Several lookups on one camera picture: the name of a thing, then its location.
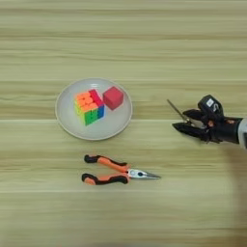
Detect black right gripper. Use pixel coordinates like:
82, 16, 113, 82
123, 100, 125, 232
171, 108, 244, 145

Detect red foam cube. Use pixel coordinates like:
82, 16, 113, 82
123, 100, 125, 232
102, 85, 125, 111

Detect orange and black pliers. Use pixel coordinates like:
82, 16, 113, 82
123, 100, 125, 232
81, 153, 162, 186

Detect multicolour Rubik's cube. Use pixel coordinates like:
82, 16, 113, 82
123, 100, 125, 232
73, 89, 106, 126

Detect black box with white label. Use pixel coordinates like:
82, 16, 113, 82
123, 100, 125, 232
197, 94, 225, 118

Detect round white plate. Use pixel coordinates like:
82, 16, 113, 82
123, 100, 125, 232
54, 77, 134, 142

